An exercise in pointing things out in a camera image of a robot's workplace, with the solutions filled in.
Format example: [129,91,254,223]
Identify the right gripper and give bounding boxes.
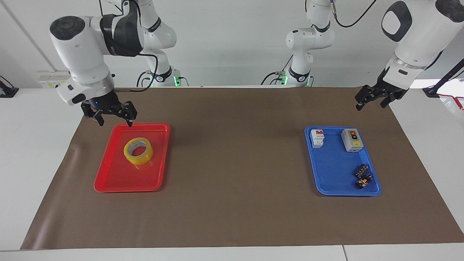
[81,90,138,127]

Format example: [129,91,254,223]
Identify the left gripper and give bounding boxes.
[355,69,409,111]

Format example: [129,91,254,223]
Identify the yellow tape roll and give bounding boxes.
[124,137,154,166]

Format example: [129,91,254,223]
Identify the red plastic tray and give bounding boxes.
[94,123,171,193]

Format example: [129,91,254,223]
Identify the white circuit breaker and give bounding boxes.
[310,129,325,149]

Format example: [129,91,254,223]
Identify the white power strip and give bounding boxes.
[37,71,70,88]

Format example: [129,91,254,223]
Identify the black stand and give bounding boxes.
[0,75,19,98]
[422,58,464,98]

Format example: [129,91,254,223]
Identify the blue plastic tray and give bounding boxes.
[304,126,382,196]

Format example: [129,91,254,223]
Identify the black cable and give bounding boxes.
[260,72,289,86]
[331,0,378,28]
[115,53,160,92]
[137,70,152,88]

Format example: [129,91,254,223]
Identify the grey switch box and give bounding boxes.
[341,128,364,152]

